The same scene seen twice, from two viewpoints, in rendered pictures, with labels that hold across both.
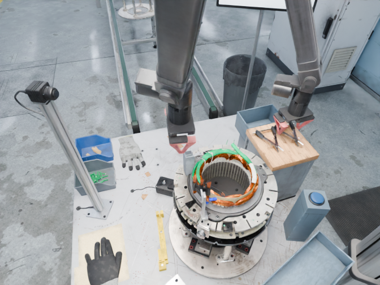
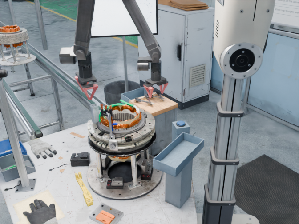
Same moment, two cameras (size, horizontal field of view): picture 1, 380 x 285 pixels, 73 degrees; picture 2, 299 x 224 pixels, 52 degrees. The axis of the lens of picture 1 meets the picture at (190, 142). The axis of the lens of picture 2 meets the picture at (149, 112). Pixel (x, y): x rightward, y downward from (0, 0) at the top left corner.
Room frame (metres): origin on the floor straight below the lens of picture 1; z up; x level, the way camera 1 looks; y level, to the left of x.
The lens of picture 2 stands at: (-0.77, 0.15, 1.81)
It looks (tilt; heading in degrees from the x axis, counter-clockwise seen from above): 28 degrees down; 342
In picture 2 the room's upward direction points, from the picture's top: 1 degrees counter-clockwise
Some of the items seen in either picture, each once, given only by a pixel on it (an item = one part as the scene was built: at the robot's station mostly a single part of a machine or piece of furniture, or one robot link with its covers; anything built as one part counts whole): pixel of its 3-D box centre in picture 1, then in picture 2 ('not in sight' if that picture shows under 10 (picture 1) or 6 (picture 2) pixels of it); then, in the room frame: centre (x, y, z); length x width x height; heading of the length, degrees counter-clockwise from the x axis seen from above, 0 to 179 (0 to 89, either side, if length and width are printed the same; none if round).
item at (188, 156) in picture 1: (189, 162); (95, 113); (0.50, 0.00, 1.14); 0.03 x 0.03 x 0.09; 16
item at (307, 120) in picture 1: (298, 120); (159, 86); (0.70, -0.40, 1.13); 0.07 x 0.07 x 0.09; 19
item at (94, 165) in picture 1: (95, 176); (16, 165); (0.68, 0.42, 0.82); 0.16 x 0.14 x 0.07; 105
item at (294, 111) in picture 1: (297, 107); (155, 76); (0.69, -0.37, 1.20); 0.10 x 0.07 x 0.07; 109
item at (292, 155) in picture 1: (280, 143); (153, 104); (0.66, -0.34, 1.05); 0.20 x 0.19 x 0.02; 18
